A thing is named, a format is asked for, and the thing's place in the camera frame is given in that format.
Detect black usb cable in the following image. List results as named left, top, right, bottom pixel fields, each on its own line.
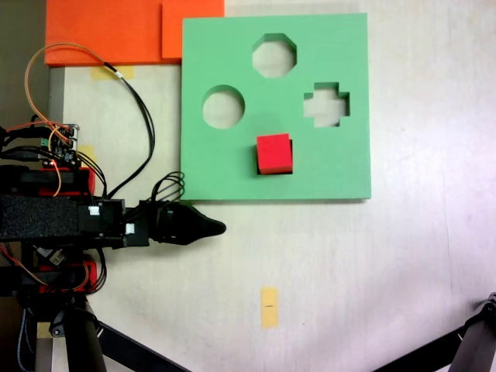
left=0, top=146, right=50, bottom=162

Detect black tripod leg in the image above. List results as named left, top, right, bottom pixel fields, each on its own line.
left=449, top=291, right=496, bottom=372
left=48, top=298, right=108, bottom=372

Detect circuit board with wires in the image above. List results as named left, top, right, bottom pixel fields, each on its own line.
left=38, top=122, right=82, bottom=170

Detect short orange wire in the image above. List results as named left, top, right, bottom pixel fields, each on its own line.
left=50, top=160, right=64, bottom=197

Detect green shape sorter board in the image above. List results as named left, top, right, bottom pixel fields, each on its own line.
left=179, top=12, right=372, bottom=203

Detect small yellow tape piece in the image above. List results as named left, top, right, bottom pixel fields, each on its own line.
left=79, top=145, right=98, bottom=168

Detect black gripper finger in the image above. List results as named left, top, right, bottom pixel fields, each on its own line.
left=187, top=228, right=226, bottom=246
left=191, top=205, right=228, bottom=231

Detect long black cable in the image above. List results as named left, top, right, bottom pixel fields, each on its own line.
left=103, top=61, right=157, bottom=201

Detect wide yellow tape piece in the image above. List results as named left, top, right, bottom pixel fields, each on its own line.
left=89, top=65, right=136, bottom=81

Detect black looped base wires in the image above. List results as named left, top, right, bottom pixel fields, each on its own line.
left=89, top=247, right=109, bottom=294

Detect long yellow tape marker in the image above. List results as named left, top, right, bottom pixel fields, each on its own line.
left=260, top=286, right=280, bottom=330

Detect red printed base clamp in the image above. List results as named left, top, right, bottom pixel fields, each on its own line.
left=38, top=260, right=98, bottom=293
left=38, top=167, right=97, bottom=197

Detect short black wire bundle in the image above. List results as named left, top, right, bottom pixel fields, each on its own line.
left=75, top=150, right=109, bottom=201

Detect blue braided cable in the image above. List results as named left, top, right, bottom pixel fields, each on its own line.
left=16, top=308, right=38, bottom=371

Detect large orange foam block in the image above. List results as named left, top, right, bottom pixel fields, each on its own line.
left=44, top=0, right=183, bottom=67

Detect long orange wire loop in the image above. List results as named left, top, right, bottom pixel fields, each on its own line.
left=24, top=42, right=118, bottom=131

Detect orange base wire bundle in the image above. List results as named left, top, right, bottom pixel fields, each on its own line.
left=0, top=246, right=89, bottom=294

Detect black gripper wire loops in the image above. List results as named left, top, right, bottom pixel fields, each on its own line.
left=149, top=171, right=185, bottom=208

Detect red square block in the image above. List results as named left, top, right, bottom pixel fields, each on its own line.
left=256, top=133, right=294, bottom=175

